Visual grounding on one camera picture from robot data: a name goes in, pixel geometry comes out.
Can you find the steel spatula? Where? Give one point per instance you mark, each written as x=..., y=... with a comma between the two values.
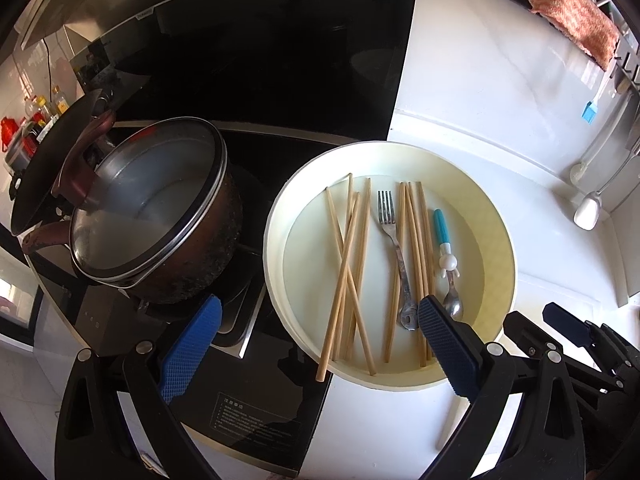
x=587, y=212

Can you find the white plastic cutting board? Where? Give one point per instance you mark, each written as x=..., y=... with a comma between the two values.
x=530, y=297

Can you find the condiment bottle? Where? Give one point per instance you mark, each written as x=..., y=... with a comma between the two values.
x=59, y=100
x=39, y=107

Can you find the black glass stove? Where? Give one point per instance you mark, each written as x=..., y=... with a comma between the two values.
x=270, y=410

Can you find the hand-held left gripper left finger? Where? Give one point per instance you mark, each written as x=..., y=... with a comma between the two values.
x=192, y=345

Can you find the white bottle brush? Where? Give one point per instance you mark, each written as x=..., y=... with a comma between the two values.
x=580, y=172

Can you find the pink dish cloth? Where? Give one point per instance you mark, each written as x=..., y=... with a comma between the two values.
x=570, y=10

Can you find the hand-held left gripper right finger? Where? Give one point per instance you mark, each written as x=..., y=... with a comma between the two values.
x=447, y=350

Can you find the red container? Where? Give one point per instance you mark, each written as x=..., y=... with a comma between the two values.
x=7, y=132

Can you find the blue silicone brush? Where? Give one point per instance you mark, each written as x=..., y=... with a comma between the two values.
x=590, y=110

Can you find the steel fork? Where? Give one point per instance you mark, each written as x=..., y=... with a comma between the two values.
x=400, y=265

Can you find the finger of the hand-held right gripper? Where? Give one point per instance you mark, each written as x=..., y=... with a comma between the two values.
x=530, y=335
x=570, y=325

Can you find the brown pot with glass lid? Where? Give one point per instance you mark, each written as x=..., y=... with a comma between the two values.
x=150, y=210

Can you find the white round basin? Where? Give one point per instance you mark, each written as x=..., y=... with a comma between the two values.
x=310, y=240

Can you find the wooden chopstick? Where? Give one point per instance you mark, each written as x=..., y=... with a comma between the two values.
x=413, y=240
x=348, y=195
x=330, y=340
x=365, y=215
x=425, y=240
x=334, y=215

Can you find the black wok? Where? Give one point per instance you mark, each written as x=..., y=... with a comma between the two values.
x=45, y=160

